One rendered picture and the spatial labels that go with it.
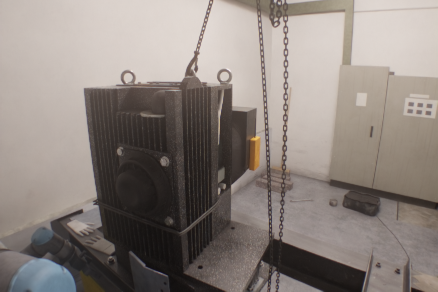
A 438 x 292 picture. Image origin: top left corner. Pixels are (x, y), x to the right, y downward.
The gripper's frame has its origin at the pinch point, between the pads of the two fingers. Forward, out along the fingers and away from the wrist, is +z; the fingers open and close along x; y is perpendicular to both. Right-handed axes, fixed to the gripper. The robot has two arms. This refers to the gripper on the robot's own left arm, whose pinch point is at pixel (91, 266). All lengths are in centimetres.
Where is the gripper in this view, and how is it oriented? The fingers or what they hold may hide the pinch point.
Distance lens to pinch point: 137.8
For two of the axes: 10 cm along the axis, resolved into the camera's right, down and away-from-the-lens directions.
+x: -7.0, -1.2, 7.0
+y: 5.7, -6.8, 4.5
